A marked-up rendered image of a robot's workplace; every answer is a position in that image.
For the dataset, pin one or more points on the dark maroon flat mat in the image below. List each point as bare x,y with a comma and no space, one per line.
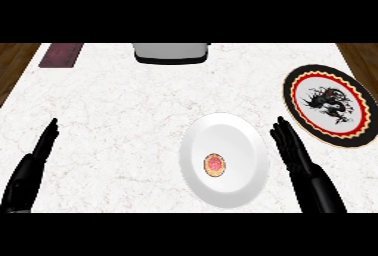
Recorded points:
61,55

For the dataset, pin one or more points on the pink frosted cupcake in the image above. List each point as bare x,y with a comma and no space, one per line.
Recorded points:
214,165

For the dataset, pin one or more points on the black red dragon plate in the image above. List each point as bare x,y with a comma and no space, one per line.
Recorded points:
331,103

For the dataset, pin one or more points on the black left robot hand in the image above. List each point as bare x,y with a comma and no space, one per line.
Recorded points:
30,170

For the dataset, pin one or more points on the plain white plate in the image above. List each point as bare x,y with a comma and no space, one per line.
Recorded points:
223,140

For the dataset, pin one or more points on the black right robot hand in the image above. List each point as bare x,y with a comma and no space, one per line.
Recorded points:
300,160

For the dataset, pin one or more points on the white appliance with black base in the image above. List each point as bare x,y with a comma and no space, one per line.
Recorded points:
170,51

